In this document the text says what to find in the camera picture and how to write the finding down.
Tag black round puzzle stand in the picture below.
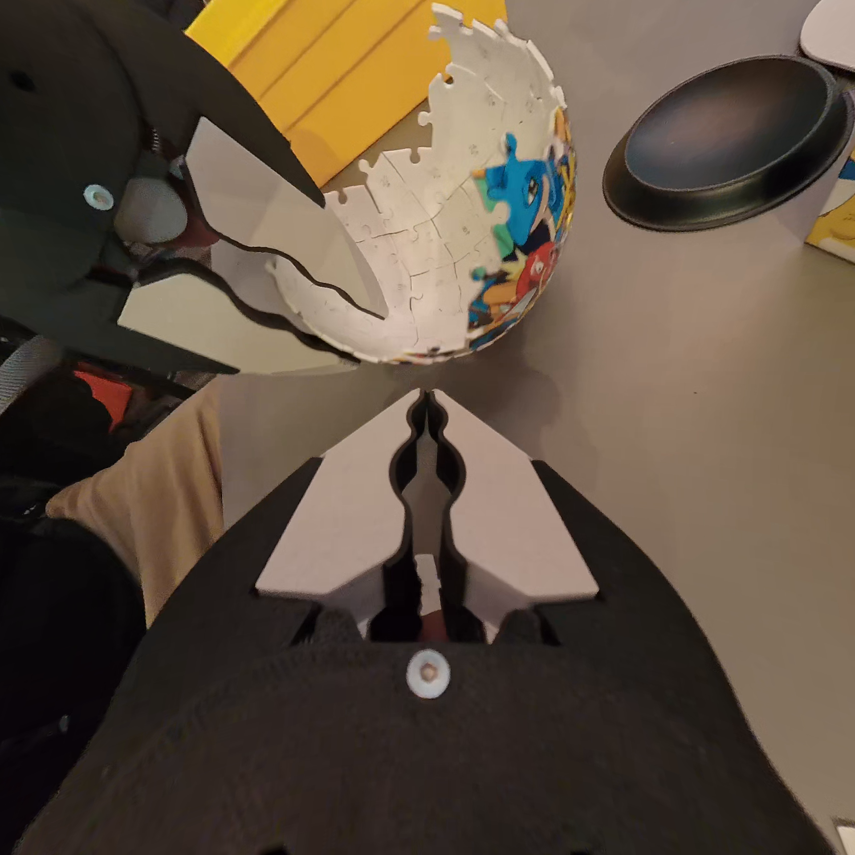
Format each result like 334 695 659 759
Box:
601 55 854 234

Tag white puzzle piece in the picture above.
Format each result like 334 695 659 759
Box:
414 553 444 617

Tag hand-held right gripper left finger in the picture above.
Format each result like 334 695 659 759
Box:
256 389 428 641

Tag yellow plastic bin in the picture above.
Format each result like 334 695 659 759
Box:
185 0 510 189

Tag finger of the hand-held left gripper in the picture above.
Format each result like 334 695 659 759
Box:
118 258 363 375
184 115 390 323

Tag partly built puzzle ball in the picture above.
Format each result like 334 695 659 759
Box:
266 2 578 366

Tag red floor tape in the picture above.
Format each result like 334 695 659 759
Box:
72 369 136 433

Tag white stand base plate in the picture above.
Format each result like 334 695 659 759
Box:
799 0 855 74

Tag person's beige trousers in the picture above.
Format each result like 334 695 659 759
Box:
45 379 226 627

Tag blue puzzle box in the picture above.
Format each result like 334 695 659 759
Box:
803 150 855 266

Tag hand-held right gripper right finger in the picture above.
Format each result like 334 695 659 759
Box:
431 389 601 643

